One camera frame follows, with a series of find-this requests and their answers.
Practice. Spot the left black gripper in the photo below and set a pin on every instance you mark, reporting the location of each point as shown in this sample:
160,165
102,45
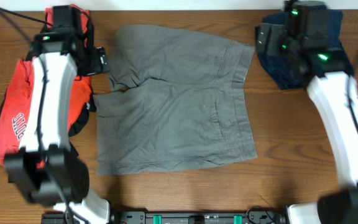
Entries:
99,61

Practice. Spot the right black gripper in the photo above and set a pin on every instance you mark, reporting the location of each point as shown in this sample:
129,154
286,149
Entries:
276,33

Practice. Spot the grey shorts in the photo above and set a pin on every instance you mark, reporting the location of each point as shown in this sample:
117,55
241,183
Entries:
176,102

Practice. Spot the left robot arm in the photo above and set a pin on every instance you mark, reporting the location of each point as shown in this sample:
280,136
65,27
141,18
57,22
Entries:
46,169

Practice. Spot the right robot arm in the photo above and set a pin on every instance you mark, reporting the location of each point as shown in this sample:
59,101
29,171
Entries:
335,96

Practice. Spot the black garment under pile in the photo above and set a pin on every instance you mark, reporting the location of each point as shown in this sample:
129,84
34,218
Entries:
15,109

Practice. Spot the folded navy blue garment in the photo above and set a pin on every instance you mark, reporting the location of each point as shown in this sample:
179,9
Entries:
311,47

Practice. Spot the red printed t-shirt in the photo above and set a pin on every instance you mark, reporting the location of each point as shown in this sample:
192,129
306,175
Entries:
49,90

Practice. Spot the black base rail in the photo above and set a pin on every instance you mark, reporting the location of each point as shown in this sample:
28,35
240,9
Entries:
250,217

